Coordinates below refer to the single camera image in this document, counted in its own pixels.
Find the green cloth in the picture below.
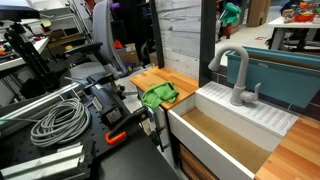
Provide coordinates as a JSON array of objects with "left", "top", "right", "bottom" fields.
[{"left": 140, "top": 81, "right": 180, "bottom": 110}]

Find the open cardboard box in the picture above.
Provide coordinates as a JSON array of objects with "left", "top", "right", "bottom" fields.
[{"left": 116, "top": 43, "right": 140, "bottom": 66}]

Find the black box with label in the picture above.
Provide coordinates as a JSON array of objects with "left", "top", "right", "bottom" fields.
[{"left": 85, "top": 73, "right": 132, "bottom": 128}]

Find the orange object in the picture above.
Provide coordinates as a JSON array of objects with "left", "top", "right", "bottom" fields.
[{"left": 113, "top": 39, "right": 125, "bottom": 50}]

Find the wide black pillar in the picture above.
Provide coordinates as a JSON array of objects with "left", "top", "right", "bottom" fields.
[{"left": 198, "top": 0, "right": 218, "bottom": 88}]

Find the white sink basin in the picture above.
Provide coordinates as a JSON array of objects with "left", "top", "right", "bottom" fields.
[{"left": 167, "top": 80, "right": 299, "bottom": 180}]

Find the wooden drawer front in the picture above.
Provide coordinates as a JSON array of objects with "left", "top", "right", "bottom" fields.
[{"left": 178, "top": 143, "right": 219, "bottom": 180}]

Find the grey office chair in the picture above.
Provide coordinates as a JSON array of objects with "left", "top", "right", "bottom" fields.
[{"left": 64, "top": 0, "right": 129, "bottom": 84}]

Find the grey kitchen faucet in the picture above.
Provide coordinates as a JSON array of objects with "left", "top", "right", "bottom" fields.
[{"left": 207, "top": 44, "right": 262, "bottom": 107}]

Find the purple object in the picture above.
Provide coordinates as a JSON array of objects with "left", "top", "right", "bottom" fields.
[{"left": 109, "top": 1, "right": 122, "bottom": 11}]

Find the green plastic toy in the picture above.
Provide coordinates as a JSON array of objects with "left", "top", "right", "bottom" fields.
[{"left": 219, "top": 2, "right": 242, "bottom": 25}]

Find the teal plastic planter box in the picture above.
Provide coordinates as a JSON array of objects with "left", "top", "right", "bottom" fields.
[{"left": 225, "top": 45, "right": 320, "bottom": 109}]

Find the tall brown cardboard box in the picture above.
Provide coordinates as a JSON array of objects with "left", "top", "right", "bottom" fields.
[{"left": 246, "top": 0, "right": 272, "bottom": 28}]

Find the black tripod stand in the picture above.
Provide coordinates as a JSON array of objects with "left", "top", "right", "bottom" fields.
[{"left": 3, "top": 22, "right": 59, "bottom": 92}]

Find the yellow green sticky note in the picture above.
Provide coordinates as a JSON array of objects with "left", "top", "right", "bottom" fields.
[{"left": 40, "top": 18, "right": 53, "bottom": 28}]

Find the white table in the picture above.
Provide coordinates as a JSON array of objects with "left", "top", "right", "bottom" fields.
[{"left": 267, "top": 15, "right": 320, "bottom": 52}]

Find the white desk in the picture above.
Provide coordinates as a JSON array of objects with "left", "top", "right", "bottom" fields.
[{"left": 0, "top": 36, "right": 50, "bottom": 73}]

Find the red bowl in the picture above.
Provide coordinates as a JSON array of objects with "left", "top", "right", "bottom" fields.
[{"left": 293, "top": 12, "right": 316, "bottom": 23}]

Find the black clamp with orange handle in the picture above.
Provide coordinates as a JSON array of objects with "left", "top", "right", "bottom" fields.
[{"left": 105, "top": 105, "right": 169, "bottom": 153}]

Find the coiled grey cable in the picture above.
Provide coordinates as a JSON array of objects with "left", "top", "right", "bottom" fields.
[{"left": 29, "top": 97, "right": 92, "bottom": 149}]

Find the long aluminium extrusion rail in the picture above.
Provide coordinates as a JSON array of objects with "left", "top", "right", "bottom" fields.
[{"left": 0, "top": 81, "right": 83, "bottom": 126}]

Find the short aluminium extrusion rail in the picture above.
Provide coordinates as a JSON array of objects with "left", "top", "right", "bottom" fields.
[{"left": 0, "top": 143, "right": 93, "bottom": 180}]

